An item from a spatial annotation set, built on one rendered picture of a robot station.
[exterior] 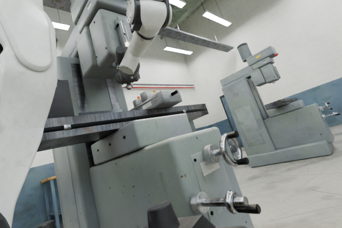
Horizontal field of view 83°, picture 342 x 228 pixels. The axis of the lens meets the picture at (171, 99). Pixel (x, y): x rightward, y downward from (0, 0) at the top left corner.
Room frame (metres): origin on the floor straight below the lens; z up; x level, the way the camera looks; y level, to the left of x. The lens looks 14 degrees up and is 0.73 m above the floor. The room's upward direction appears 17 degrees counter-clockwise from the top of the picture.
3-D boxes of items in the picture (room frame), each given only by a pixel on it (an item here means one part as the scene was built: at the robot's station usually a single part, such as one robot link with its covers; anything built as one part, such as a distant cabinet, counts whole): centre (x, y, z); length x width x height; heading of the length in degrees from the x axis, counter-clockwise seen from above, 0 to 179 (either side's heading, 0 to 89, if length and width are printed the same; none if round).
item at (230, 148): (0.74, -0.12, 0.67); 0.16 x 0.12 x 0.12; 46
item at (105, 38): (1.09, 0.24, 1.47); 0.21 x 0.19 x 0.32; 136
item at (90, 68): (1.22, 0.38, 1.47); 0.24 x 0.19 x 0.26; 136
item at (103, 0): (1.12, 0.27, 1.68); 0.34 x 0.24 x 0.10; 46
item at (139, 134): (1.08, 0.24, 0.83); 0.50 x 0.35 x 0.12; 46
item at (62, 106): (0.77, 0.54, 1.07); 0.22 x 0.12 x 0.20; 131
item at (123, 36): (1.01, 0.16, 1.44); 0.04 x 0.04 x 0.21; 46
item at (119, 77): (0.89, 0.16, 1.13); 0.13 x 0.12 x 0.10; 111
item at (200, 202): (0.62, -0.05, 0.55); 0.22 x 0.06 x 0.06; 46
